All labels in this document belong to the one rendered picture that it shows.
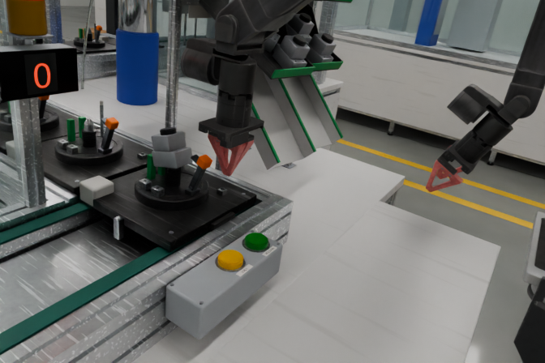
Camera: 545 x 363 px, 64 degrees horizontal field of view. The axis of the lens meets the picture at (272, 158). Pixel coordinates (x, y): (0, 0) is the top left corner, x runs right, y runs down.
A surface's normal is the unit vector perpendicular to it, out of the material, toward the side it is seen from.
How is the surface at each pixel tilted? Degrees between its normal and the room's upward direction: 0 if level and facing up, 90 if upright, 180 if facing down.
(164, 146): 90
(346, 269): 0
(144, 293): 0
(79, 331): 0
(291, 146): 45
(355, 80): 90
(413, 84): 90
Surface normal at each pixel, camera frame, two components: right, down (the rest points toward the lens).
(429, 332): 0.12, -0.92
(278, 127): 0.60, -0.40
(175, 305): -0.55, 0.25
